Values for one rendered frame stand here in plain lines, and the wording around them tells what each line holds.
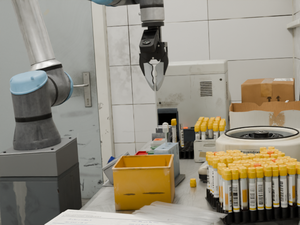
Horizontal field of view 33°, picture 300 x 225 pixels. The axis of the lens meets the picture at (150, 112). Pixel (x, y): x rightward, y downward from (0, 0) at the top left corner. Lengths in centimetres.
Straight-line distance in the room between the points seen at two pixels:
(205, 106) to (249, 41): 135
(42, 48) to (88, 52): 163
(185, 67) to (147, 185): 87
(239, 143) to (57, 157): 56
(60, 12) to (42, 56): 171
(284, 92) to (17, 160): 124
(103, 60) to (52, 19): 43
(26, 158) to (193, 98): 71
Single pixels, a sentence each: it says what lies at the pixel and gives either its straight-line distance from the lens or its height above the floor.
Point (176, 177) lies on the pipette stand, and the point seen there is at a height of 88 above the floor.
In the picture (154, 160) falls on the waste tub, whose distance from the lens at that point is 126.
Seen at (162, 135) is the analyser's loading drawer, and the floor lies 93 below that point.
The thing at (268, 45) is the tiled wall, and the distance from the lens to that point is 323.
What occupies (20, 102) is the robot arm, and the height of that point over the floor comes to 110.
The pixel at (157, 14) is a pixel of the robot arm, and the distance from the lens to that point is 155.
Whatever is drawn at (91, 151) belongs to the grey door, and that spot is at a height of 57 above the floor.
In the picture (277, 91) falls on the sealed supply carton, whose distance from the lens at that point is 229.
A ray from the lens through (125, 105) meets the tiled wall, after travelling 335.
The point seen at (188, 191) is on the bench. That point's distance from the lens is 129.
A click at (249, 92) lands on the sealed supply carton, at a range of 230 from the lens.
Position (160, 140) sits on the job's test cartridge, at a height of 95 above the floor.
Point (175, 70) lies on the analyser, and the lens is 194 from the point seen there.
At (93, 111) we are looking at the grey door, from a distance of 335.
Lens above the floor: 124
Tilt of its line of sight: 7 degrees down
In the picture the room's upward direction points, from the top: 3 degrees counter-clockwise
